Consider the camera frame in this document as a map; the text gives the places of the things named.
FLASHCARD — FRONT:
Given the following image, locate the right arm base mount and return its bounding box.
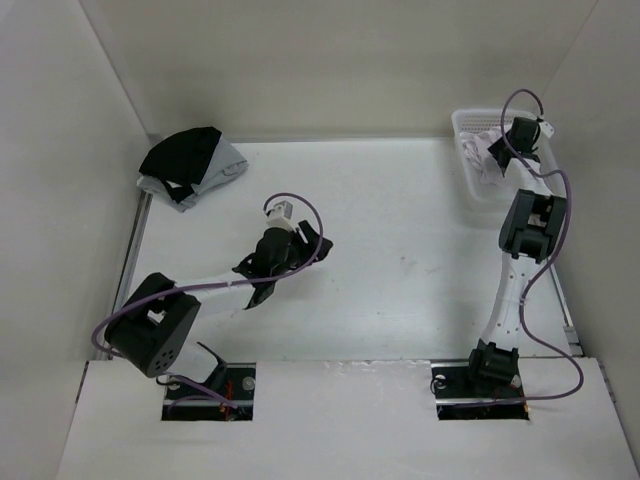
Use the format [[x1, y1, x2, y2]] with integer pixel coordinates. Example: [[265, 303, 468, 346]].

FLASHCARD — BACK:
[[430, 362, 529, 421]]

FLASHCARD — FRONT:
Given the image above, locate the black folded tank top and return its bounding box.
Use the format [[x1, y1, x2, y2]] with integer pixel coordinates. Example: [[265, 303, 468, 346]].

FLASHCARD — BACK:
[[139, 127, 221, 203]]

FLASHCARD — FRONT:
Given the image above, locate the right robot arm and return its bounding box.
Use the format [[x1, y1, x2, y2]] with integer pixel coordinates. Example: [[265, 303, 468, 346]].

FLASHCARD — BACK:
[[463, 117, 567, 396]]

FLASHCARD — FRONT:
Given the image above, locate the aluminium table rail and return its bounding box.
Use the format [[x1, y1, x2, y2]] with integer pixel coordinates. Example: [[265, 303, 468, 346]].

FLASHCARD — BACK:
[[549, 266, 584, 357], [97, 130, 162, 362]]

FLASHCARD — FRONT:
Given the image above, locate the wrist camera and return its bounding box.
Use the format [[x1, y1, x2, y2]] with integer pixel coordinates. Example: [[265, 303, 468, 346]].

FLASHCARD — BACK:
[[265, 200, 295, 232], [536, 116, 555, 139]]

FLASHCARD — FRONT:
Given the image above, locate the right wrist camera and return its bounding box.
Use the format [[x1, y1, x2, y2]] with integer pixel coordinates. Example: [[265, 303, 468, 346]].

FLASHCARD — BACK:
[[536, 116, 555, 139]]

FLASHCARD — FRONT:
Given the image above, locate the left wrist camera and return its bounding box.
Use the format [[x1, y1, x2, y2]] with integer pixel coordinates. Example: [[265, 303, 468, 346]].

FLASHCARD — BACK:
[[265, 200, 295, 232]]

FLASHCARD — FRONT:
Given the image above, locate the left aluminium table rail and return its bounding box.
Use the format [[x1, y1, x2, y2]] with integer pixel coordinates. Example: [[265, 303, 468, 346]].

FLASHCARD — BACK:
[[97, 130, 162, 362]]

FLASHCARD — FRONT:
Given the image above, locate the right aluminium table rail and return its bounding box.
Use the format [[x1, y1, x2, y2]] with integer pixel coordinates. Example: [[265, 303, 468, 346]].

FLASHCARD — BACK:
[[549, 266, 584, 357]]

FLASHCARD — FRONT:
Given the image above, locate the white tank top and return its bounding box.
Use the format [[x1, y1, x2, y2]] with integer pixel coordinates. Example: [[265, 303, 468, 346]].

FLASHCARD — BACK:
[[459, 127, 513, 190]]

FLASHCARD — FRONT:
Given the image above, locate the grey folded tank top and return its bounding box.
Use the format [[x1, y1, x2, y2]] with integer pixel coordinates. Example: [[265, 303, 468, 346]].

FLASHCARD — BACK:
[[136, 137, 249, 213]]

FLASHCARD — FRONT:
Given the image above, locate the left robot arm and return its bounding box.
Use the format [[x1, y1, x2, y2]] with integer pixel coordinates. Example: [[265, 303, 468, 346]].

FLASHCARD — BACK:
[[105, 221, 333, 399]]

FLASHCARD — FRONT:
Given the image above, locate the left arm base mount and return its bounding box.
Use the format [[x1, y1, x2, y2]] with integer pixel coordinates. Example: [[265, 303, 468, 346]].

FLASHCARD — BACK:
[[155, 342, 257, 422]]

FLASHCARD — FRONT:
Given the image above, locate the white plastic basket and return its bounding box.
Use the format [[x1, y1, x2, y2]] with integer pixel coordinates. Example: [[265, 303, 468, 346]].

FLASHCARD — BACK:
[[451, 106, 564, 212]]

